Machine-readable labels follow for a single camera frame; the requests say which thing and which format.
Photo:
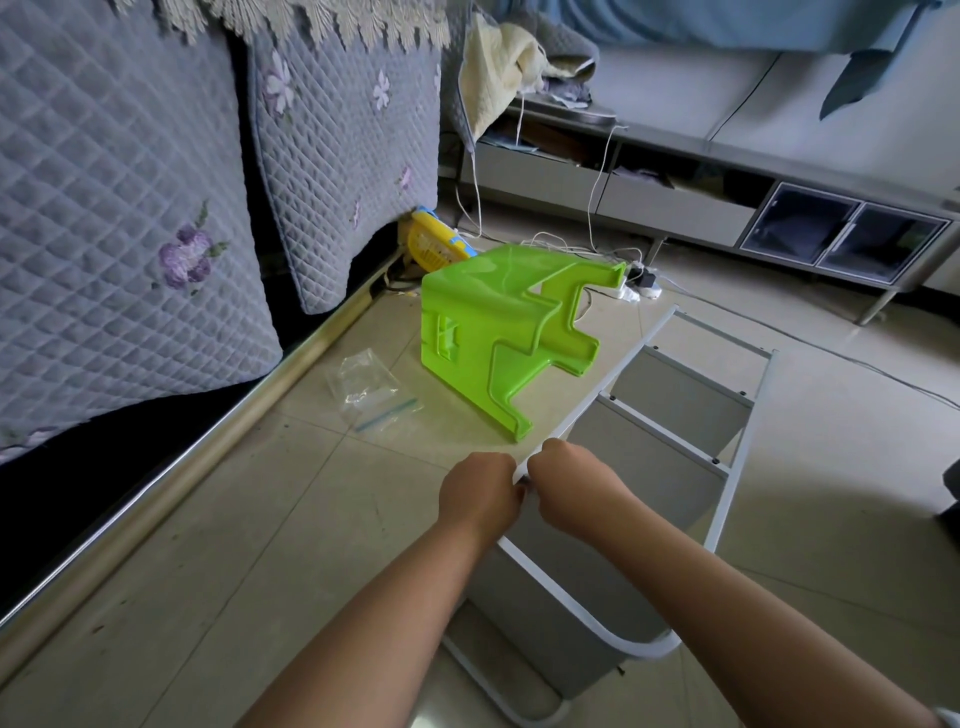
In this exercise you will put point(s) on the person's left hand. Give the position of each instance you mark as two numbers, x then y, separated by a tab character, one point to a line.
480	495

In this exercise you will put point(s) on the person's right hand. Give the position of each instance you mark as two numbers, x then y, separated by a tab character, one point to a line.
578	488

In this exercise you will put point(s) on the white wooden board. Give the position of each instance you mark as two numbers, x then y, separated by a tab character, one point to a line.
683	398
660	465
548	623

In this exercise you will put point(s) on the clear plastic screw bag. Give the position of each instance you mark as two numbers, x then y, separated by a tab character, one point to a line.
372	390

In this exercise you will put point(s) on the white metal frame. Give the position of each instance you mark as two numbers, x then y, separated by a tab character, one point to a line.
735	480
495	698

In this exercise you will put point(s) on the person's right forearm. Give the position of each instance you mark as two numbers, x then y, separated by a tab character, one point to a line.
750	645

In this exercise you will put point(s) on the person's left forearm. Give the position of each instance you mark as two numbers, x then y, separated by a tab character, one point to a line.
375	645

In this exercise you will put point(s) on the person's white shirt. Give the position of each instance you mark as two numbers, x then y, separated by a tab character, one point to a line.
948	717

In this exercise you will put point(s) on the green plastic stool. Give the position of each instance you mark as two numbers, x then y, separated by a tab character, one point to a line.
480	330

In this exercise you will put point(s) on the white power strip with plugs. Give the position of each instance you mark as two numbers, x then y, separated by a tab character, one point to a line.
642	275

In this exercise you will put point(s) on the yellow plastic basket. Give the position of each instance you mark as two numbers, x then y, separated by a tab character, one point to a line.
435	240

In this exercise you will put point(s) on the grey marble TV cabinet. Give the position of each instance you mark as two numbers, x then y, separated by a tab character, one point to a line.
705	188

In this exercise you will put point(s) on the pile of pale cloth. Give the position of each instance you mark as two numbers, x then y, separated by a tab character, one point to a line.
503	68

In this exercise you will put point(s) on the grey textured furniture cover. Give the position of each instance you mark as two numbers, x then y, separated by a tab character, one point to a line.
135	225

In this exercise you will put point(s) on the blue cloth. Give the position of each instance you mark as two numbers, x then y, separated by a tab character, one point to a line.
720	23

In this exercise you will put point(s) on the chrome metal base rail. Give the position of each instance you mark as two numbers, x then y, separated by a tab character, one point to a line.
165	480

